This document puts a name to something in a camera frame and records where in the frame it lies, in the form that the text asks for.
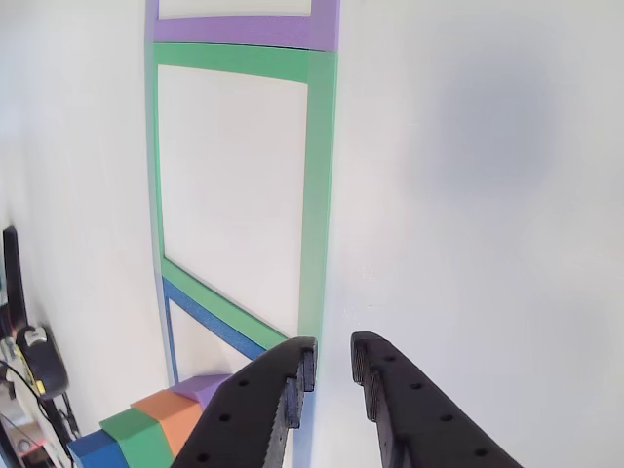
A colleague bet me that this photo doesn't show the green cube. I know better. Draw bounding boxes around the green cube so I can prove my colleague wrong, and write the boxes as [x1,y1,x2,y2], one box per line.
[98,408,177,468]

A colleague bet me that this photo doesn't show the orange square block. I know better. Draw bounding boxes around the orange square block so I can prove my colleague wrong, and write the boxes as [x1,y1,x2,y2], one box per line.
[130,389,205,460]

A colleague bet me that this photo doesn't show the black device yellow label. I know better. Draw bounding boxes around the black device yellow label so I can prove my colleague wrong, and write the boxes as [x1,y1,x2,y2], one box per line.
[14,325,70,403]

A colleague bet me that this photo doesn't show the purple square block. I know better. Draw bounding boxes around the purple square block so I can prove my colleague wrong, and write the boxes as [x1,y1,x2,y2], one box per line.
[171,373,231,411]

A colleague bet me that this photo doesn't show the black upright bar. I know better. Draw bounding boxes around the black upright bar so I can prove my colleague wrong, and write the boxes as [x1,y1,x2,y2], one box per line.
[1,225,28,338]

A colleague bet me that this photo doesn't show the purple square frame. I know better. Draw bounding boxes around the purple square frame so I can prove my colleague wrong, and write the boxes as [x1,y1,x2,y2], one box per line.
[144,0,341,53]

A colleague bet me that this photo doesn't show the green square frame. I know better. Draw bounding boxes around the green square frame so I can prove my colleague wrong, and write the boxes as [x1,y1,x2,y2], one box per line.
[144,42,339,353]

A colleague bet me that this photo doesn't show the blue square frame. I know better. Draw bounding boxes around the blue square frame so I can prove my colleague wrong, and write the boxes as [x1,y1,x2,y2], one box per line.
[160,276,319,468]

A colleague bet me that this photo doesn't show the small blue cube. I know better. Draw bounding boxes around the small blue cube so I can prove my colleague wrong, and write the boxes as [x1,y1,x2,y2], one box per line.
[67,429,131,468]

